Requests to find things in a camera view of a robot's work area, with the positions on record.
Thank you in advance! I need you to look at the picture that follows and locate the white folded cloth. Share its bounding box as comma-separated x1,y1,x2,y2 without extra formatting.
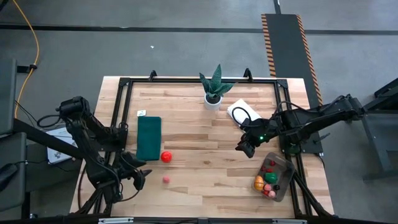
226,98,264,127

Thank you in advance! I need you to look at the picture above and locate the green toy bell pepper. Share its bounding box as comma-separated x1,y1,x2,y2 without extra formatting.
264,172,279,184

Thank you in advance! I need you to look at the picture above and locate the green snake plant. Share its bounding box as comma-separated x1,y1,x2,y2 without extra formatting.
199,63,239,101

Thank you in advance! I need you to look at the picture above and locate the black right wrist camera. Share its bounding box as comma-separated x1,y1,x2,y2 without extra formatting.
234,140,257,159

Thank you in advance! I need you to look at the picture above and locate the translucent grey tupperware container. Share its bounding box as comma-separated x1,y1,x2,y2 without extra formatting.
251,151,295,202

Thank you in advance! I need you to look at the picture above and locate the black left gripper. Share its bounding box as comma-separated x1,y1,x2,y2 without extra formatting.
114,151,154,188

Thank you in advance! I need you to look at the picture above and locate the orange toy bell pepper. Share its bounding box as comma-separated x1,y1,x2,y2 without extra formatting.
254,175,265,192

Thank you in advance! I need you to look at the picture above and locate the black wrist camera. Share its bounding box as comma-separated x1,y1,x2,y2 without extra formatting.
132,174,147,192
234,140,257,159

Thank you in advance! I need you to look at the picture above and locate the white round plant pot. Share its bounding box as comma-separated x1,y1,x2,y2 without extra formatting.
204,93,223,111

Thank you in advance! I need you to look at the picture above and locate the white printed box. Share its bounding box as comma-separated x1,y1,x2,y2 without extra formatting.
46,127,84,165

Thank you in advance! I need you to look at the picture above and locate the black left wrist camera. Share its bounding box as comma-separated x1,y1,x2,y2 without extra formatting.
132,174,147,192

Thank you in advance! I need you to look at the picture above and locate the dark metal cart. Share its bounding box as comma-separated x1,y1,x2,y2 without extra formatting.
360,77,398,181

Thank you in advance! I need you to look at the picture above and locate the yellow cable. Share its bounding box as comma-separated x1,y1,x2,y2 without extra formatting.
11,0,40,119

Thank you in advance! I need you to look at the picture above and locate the black mat with striped edges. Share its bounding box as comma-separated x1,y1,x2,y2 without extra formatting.
261,13,324,108

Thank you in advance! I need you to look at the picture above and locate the grey side desk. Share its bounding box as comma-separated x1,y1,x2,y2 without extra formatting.
0,58,29,218

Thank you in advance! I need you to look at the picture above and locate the dark green folded cloth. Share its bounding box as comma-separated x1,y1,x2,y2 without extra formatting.
135,116,162,162

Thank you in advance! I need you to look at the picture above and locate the black diagonal strut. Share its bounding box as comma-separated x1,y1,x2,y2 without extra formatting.
12,118,85,161

